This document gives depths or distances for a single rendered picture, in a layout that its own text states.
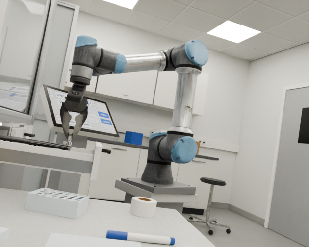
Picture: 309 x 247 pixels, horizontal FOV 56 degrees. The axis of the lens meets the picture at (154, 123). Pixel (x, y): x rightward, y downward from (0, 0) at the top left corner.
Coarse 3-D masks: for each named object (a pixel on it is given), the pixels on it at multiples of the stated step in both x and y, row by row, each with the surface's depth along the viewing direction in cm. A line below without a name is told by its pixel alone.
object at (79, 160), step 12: (0, 144) 81; (12, 144) 82; (24, 144) 83; (0, 156) 81; (12, 156) 82; (24, 156) 82; (36, 156) 83; (48, 156) 84; (60, 156) 84; (72, 156) 85; (84, 156) 86; (48, 168) 84; (60, 168) 84; (72, 168) 85; (84, 168) 86
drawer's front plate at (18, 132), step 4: (12, 128) 110; (16, 128) 110; (20, 128) 115; (24, 128) 124; (12, 132) 110; (16, 132) 110; (20, 132) 116; (24, 132) 123; (28, 132) 131; (16, 136) 111; (20, 136) 117; (24, 136) 124; (28, 136) 132
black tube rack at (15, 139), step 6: (0, 138) 85; (6, 138) 86; (12, 138) 91; (18, 138) 95; (24, 138) 101; (30, 144) 88; (36, 144) 87; (42, 144) 87; (48, 144) 92; (54, 144) 96; (60, 144) 102
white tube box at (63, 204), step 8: (32, 192) 69; (40, 192) 70; (56, 192) 73; (64, 192) 74; (32, 200) 66; (40, 200) 66; (48, 200) 66; (56, 200) 66; (64, 200) 66; (72, 200) 67; (80, 200) 69; (88, 200) 74; (24, 208) 66; (32, 208) 66; (40, 208) 66; (48, 208) 66; (56, 208) 66; (64, 208) 66; (72, 208) 66; (80, 208) 68; (64, 216) 66; (72, 216) 65
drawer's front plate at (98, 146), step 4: (96, 144) 85; (100, 144) 88; (96, 148) 85; (100, 148) 85; (96, 152) 85; (100, 152) 85; (96, 156) 85; (100, 156) 85; (96, 160) 85; (92, 164) 89; (96, 164) 85; (92, 168) 84; (96, 168) 85; (92, 172) 84; (96, 172) 85; (92, 176) 84; (96, 176) 85; (92, 180) 84
